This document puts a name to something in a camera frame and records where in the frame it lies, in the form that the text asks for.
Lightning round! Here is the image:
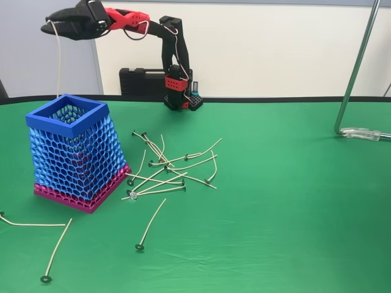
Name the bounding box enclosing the candle wick with metal tab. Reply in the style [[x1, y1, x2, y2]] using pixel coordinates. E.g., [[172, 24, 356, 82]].
[[204, 150, 218, 184], [141, 131, 172, 165], [129, 172, 189, 200], [124, 172, 186, 187], [121, 186, 188, 201], [135, 198, 167, 251], [184, 137, 223, 161], [166, 154, 219, 172], [50, 20, 61, 98], [131, 130, 175, 168], [126, 166, 168, 196], [0, 211, 67, 227], [127, 149, 147, 186], [40, 217, 73, 284], [148, 152, 202, 167], [156, 134, 166, 162], [164, 165, 217, 190]]

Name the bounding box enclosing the blue and magenta lattice basket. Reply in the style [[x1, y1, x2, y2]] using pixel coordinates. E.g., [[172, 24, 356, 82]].
[[25, 93, 133, 214]]

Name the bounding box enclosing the black plastic tool case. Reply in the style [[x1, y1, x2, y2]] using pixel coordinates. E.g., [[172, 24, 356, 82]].
[[119, 67, 168, 96]]

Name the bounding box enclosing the green fabric backdrop black rim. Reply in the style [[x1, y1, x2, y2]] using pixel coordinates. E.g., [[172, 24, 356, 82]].
[[0, 95, 391, 293]]

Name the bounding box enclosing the chrome metal stand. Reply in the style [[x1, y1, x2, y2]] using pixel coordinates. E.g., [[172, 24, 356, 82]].
[[334, 0, 391, 142]]

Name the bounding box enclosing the red white servo cable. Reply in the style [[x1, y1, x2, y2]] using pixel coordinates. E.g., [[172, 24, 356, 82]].
[[163, 26, 193, 103], [123, 20, 151, 42]]

